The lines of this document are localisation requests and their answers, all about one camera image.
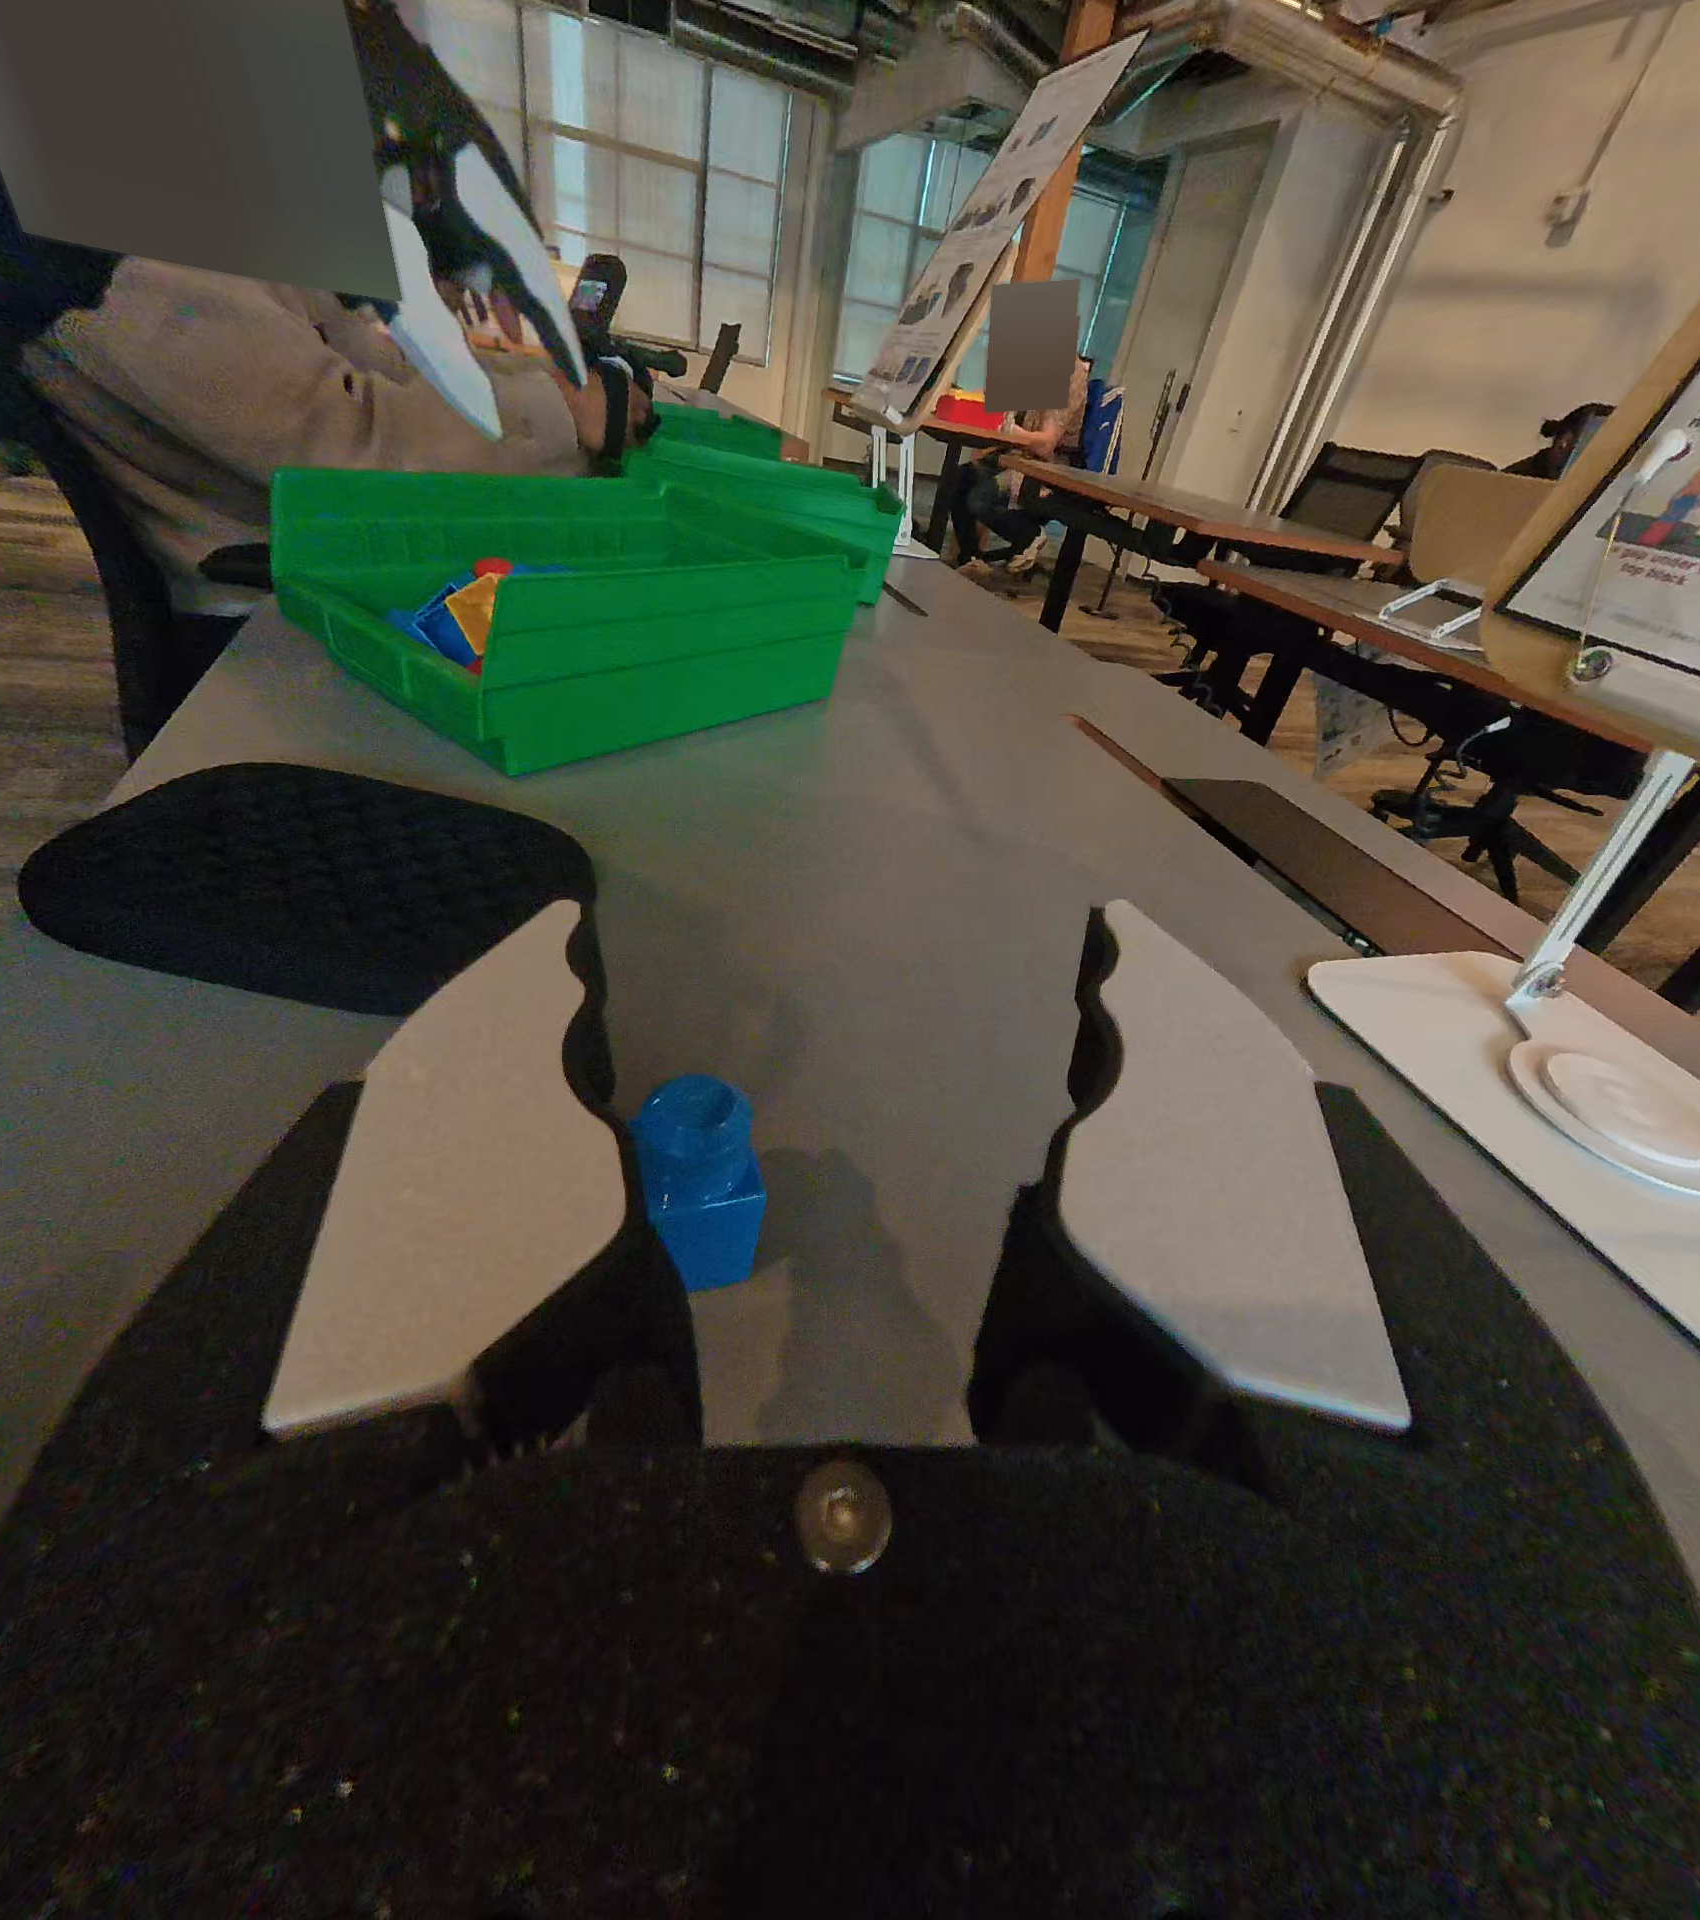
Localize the green plastic bin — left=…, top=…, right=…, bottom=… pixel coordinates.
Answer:
left=647, top=400, right=792, bottom=467
left=622, top=438, right=909, bottom=607
left=271, top=467, right=861, bottom=779

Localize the black mesh office chair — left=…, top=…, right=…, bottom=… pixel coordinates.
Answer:
left=1245, top=441, right=1409, bottom=606

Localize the clear acrylic holder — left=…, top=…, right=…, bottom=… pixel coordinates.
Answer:
left=1379, top=575, right=1492, bottom=648

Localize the blue building block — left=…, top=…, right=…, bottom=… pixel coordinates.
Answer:
left=629, top=1072, right=771, bottom=1292

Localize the wooden pillar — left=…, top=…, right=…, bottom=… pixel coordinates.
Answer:
left=1011, top=0, right=1118, bottom=289

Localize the wooden table with black legs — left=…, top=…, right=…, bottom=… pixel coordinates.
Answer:
left=1001, top=453, right=1409, bottom=634
left=1192, top=556, right=1700, bottom=1024

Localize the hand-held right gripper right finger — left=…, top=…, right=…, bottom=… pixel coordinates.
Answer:
left=1045, top=897, right=1415, bottom=1436

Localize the black swivel office chair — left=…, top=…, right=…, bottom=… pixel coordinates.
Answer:
left=1365, top=703, right=1652, bottom=910

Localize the pile of colourful toy blocks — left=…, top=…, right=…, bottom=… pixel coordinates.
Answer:
left=384, top=556, right=568, bottom=673

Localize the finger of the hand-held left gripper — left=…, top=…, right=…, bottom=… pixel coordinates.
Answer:
left=449, top=141, right=591, bottom=390
left=382, top=199, right=504, bottom=442

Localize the white board stand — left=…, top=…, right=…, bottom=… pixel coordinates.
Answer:
left=1305, top=748, right=1700, bottom=1416
left=865, top=426, right=946, bottom=563

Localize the black textured oval pad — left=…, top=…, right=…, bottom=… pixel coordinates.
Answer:
left=18, top=761, right=600, bottom=1021

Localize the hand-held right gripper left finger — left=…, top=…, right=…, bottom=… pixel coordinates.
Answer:
left=260, top=897, right=637, bottom=1445

